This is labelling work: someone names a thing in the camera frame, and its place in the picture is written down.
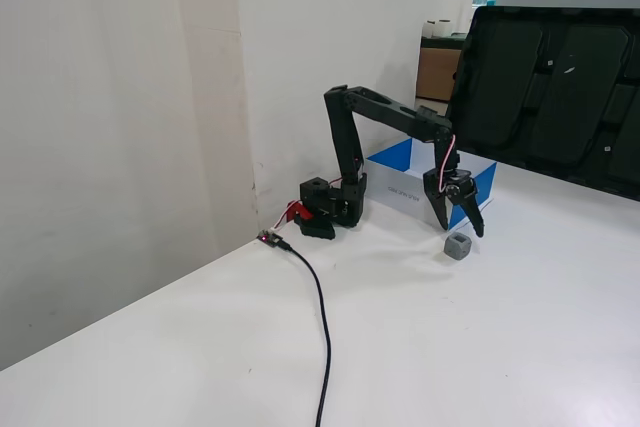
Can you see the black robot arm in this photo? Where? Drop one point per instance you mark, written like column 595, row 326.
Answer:
column 345, row 147

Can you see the gray cube block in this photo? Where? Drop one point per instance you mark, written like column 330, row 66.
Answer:
column 457, row 246

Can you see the black plastic packaging tray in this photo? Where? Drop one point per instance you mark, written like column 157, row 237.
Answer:
column 550, row 87

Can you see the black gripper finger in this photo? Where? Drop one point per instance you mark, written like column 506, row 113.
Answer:
column 436, row 202
column 474, row 217

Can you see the small controller board red LED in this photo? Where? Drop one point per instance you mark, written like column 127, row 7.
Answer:
column 270, row 238

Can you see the white plastic container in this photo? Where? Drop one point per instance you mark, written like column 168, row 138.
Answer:
column 445, row 28
column 430, row 28

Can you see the brown cardboard box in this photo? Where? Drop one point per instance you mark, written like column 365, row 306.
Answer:
column 437, row 74

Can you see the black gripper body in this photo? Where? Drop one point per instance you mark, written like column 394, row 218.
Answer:
column 446, row 186

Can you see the blue and white cardboard box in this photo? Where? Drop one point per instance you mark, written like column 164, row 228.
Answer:
column 400, row 187

